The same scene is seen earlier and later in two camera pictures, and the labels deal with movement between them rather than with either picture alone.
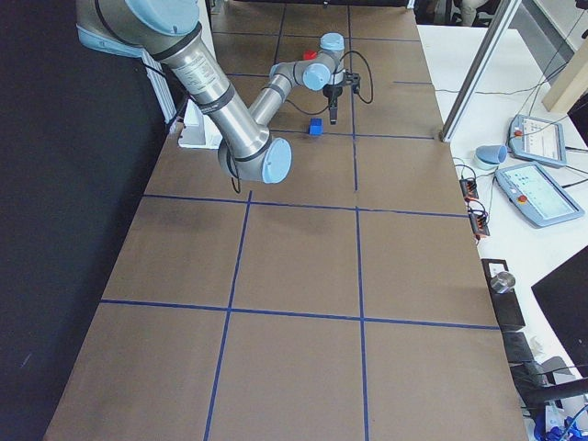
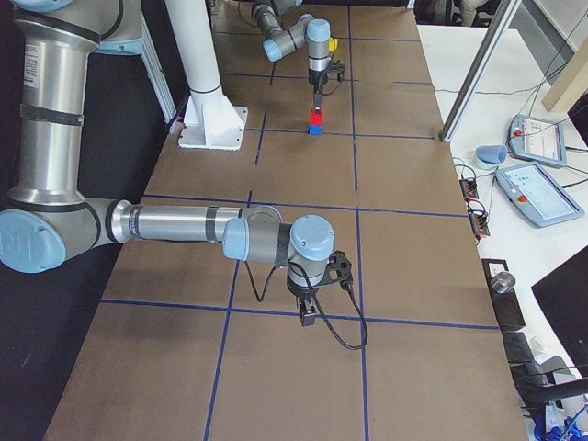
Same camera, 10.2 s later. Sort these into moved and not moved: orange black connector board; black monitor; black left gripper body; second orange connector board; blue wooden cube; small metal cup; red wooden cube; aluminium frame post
Moved: red wooden cube; black left gripper body
Not moved: orange black connector board; aluminium frame post; second orange connector board; small metal cup; black monitor; blue wooden cube
